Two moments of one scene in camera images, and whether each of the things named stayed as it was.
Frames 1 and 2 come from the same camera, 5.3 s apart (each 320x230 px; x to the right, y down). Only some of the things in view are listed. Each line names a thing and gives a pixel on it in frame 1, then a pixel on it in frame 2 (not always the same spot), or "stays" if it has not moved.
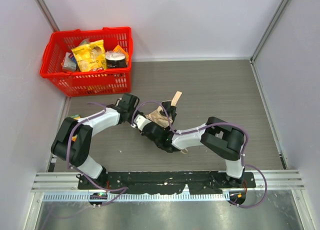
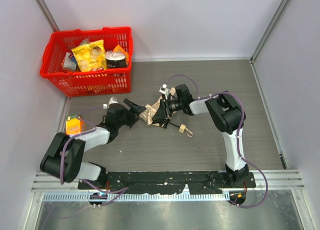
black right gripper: [169, 109] → [165, 108]
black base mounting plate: [165, 182] stays
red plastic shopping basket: [89, 61] stays
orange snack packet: [118, 49] stays
